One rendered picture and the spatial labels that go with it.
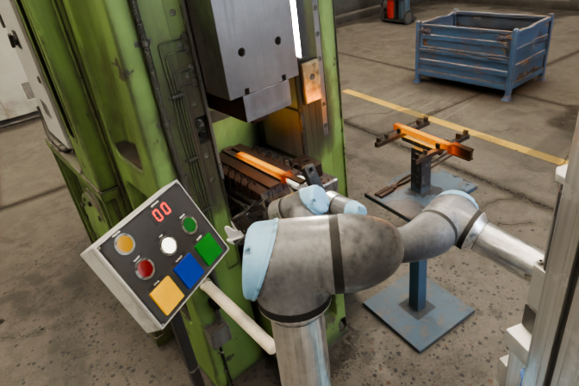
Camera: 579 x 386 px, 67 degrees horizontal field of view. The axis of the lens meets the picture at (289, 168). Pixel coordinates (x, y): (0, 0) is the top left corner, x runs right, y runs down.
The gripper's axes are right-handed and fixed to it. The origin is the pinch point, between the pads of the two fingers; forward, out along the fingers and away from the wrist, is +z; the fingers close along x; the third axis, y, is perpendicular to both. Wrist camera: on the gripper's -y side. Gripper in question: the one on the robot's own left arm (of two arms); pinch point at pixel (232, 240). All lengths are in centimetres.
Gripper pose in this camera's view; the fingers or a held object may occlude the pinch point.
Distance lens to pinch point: 130.4
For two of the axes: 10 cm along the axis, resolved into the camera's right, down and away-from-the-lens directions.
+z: -7.2, 3.4, 6.0
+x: -4.2, 4.8, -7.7
